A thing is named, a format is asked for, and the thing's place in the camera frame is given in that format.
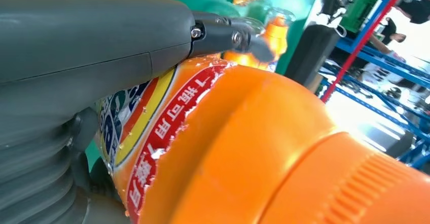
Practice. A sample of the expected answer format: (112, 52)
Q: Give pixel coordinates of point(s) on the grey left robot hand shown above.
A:
(84, 31)

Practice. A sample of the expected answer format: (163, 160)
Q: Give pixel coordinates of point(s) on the green plastic crate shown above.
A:
(361, 7)

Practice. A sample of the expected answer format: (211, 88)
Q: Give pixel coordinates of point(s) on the red barrier bar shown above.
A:
(362, 38)

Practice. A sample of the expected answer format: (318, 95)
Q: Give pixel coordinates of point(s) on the person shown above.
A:
(418, 11)
(389, 34)

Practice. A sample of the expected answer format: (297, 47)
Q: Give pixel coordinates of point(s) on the blue shelving rack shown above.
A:
(376, 58)

